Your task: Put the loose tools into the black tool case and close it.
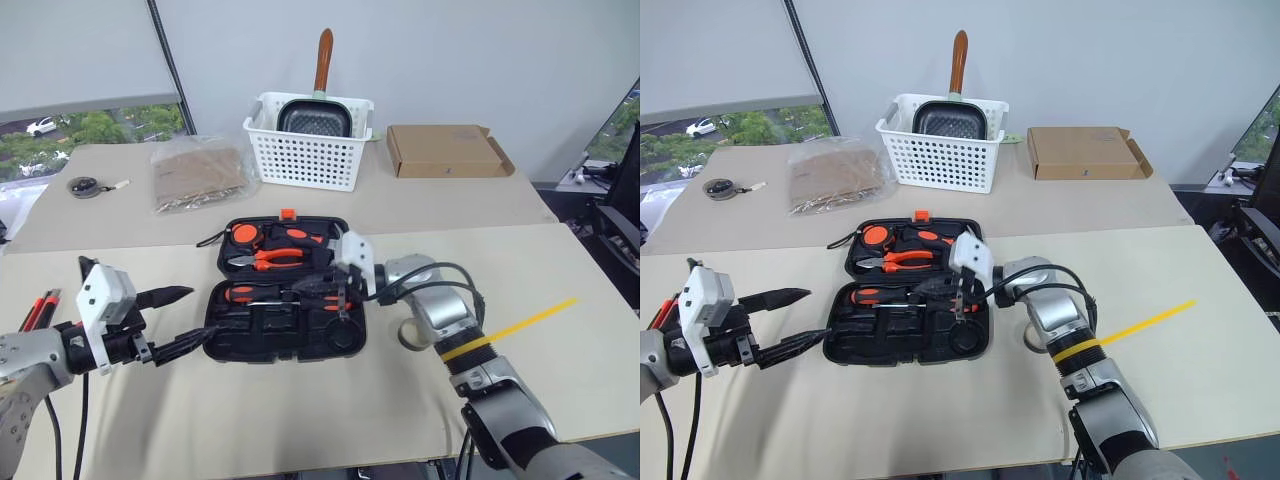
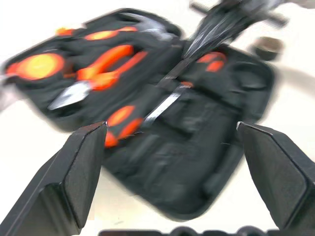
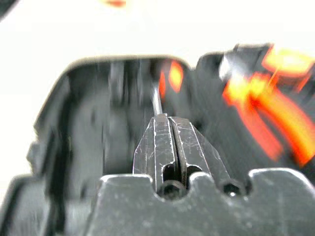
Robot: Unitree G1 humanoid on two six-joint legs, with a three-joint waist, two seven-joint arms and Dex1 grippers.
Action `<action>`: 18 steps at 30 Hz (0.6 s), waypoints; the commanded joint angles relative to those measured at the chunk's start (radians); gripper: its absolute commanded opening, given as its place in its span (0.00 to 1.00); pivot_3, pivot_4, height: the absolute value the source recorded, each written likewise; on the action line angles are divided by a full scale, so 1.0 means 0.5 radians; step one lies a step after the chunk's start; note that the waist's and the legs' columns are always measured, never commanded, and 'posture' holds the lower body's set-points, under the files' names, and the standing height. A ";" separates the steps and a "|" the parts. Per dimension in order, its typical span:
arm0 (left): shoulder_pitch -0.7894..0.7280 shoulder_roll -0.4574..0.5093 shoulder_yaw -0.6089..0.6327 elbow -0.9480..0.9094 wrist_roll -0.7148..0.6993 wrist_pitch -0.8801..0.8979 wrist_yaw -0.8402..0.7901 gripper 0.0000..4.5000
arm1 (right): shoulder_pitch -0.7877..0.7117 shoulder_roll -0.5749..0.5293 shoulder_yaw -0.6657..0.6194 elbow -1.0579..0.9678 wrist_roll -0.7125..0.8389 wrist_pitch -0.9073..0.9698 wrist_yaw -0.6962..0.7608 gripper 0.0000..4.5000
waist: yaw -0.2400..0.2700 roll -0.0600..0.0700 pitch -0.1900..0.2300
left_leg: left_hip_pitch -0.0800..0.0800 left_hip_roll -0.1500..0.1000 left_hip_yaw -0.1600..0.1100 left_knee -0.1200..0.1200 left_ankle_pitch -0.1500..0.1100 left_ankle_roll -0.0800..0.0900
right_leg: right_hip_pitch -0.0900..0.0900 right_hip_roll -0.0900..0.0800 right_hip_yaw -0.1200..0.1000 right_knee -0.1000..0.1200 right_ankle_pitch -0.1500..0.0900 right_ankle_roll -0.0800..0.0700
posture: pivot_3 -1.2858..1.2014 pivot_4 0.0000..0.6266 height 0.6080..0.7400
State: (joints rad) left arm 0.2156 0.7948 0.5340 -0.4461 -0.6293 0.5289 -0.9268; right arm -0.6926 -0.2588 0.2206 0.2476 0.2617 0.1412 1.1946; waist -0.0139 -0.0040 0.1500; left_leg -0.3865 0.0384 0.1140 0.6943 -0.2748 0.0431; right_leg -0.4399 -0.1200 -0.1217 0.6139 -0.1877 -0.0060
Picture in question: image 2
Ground orange yellow tape measure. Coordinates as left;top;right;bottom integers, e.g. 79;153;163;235
6;53;66;81

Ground orange handled screwdriver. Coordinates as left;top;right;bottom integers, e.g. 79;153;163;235
104;92;181;148

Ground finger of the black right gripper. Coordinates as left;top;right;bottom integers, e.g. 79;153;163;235
182;9;223;61
196;13;248;59

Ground small orange handled tool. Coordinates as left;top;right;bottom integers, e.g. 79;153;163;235
196;51;227;73

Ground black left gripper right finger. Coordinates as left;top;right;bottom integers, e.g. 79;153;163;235
235;121;315;236

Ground black plastic hard case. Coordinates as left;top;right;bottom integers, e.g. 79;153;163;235
4;8;276;222

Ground black tape roll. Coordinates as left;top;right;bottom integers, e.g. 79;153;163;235
252;36;284;61

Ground orange handled hammer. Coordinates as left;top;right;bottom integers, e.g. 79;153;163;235
56;14;178;42

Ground orange handled pliers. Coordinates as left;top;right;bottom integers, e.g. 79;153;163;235
48;44;149;111

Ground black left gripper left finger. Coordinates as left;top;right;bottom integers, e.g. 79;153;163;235
0;120;109;236

